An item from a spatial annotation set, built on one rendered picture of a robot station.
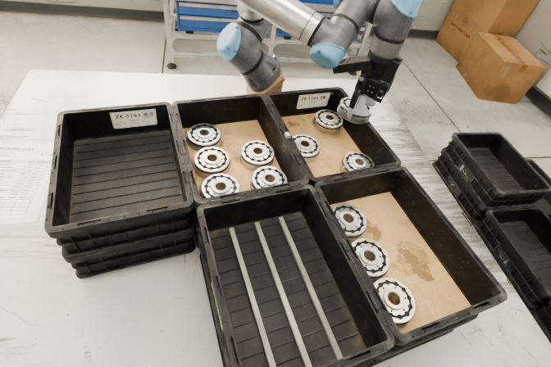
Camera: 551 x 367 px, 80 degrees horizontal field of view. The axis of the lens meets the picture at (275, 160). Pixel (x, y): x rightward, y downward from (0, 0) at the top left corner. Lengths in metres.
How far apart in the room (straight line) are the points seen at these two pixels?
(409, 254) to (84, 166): 0.91
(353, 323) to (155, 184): 0.61
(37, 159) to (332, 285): 0.99
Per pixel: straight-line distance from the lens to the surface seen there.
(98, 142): 1.12
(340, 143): 1.16
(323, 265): 0.86
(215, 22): 2.85
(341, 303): 0.83
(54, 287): 1.02
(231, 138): 1.08
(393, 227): 0.99
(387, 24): 0.87
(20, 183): 1.26
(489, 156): 2.10
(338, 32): 0.82
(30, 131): 1.43
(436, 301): 0.94
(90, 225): 0.80
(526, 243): 1.96
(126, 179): 0.99
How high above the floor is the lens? 1.56
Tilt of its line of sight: 45 degrees down
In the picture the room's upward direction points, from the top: 12 degrees clockwise
